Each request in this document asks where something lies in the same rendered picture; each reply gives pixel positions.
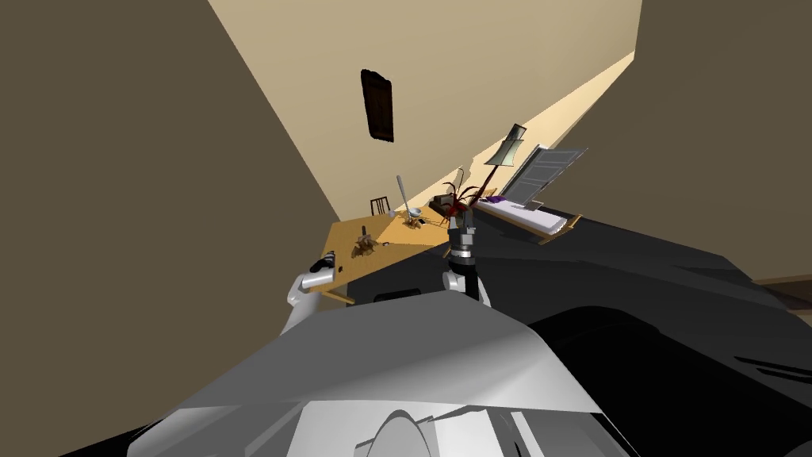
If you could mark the brown lumpy object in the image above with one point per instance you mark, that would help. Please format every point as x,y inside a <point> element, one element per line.
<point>364,245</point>

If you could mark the dark wooden chair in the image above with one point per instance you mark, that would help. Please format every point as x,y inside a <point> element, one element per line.
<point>380,205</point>

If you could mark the white bed wooden frame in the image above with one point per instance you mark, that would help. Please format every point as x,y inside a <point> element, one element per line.
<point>526,219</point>

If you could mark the grey slatted window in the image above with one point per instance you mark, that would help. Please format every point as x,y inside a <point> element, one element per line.
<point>542,172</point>

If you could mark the wooden table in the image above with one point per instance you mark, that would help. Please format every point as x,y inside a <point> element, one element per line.
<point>393,244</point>

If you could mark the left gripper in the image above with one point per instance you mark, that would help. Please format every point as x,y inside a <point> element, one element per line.
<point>327,261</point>

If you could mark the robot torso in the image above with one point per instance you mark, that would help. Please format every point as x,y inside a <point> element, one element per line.
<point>406,355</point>

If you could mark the grey shade floor lamp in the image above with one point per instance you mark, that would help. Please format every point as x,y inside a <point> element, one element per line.
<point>505,152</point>

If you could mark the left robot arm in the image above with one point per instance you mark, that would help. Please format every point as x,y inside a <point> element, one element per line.
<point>306,295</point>

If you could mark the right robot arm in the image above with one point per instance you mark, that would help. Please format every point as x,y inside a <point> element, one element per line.
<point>465,276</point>

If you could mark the red leafy plant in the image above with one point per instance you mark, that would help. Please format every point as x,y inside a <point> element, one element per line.
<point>458,197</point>

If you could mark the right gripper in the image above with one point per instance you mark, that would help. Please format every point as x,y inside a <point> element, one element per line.
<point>462,221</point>

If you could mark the dark brown door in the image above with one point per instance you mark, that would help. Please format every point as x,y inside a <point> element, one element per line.
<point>378,105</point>

